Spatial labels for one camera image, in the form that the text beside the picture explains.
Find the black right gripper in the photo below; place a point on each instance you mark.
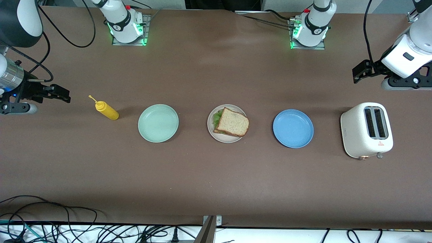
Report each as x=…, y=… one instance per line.
x=28, y=88

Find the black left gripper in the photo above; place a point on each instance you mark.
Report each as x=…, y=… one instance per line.
x=375, y=68

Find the yellow squeeze bottle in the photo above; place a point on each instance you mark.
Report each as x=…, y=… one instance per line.
x=108, y=111

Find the brown crust bread slice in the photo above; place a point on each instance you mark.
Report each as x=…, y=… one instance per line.
x=233, y=122
x=227, y=133

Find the green lettuce leaf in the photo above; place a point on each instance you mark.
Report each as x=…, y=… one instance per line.
x=216, y=118

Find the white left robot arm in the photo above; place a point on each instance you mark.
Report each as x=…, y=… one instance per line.
x=315, y=30

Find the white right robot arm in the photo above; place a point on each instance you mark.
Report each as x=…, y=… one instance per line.
x=121, y=23

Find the blue round plate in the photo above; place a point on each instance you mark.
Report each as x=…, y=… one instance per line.
x=293, y=128

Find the mint green round plate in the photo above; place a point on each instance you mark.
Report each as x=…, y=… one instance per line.
x=158, y=123

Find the beige round plate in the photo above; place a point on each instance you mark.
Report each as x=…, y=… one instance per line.
x=216, y=109

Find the white two-slot toaster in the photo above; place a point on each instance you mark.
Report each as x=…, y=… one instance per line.
x=354, y=135

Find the dark background box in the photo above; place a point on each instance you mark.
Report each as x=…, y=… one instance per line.
x=222, y=4

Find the black power plug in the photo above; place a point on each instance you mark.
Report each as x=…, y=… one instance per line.
x=175, y=236

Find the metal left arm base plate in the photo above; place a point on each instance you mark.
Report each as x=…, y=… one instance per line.
x=317, y=48

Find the aluminium frame rail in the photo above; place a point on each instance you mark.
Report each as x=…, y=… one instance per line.
x=412, y=17

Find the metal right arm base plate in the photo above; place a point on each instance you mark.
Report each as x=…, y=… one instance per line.
x=147, y=25

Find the grey metal post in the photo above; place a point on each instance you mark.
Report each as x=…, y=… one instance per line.
x=207, y=233

